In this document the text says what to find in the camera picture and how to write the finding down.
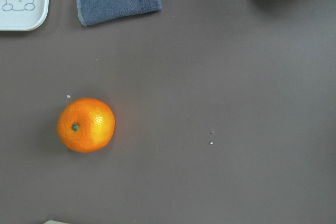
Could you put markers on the orange fruit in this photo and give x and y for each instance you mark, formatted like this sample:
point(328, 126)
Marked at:
point(86, 125)

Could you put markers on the cream rabbit tray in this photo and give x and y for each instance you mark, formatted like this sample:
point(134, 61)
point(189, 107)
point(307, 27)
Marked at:
point(23, 15)

